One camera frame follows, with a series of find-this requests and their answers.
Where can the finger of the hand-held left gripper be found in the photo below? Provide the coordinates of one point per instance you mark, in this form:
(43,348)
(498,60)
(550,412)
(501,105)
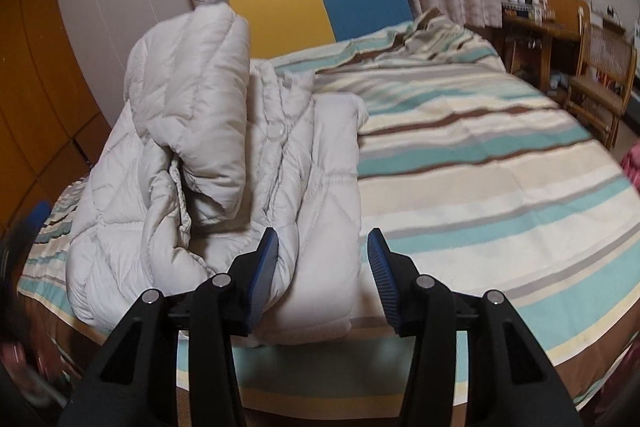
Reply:
(40,213)

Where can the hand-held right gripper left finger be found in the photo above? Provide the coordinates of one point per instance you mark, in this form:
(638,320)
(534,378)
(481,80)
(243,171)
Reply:
(263,274)

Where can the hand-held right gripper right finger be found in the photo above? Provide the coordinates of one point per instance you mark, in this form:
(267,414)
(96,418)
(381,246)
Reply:
(384,282)

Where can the white puffer jacket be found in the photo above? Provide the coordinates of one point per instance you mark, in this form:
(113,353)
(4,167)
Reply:
(300,157)

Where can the wooden wardrobe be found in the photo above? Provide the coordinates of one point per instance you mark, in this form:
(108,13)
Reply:
(35,82)

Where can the striped bed cover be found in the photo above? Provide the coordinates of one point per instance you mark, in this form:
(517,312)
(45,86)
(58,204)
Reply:
(475,157)

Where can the pink cloth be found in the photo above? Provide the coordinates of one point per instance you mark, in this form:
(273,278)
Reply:
(631,167)

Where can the grey yellow blue headboard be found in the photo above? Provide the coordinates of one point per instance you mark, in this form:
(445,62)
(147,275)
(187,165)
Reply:
(320,7)

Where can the wooden desk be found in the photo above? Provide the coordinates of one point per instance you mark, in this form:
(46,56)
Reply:
(535,42)

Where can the wooden cane chair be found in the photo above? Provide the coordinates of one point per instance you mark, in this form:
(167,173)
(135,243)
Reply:
(602,72)

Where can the small boxes cluster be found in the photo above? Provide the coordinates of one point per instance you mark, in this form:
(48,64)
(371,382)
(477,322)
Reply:
(522,7)

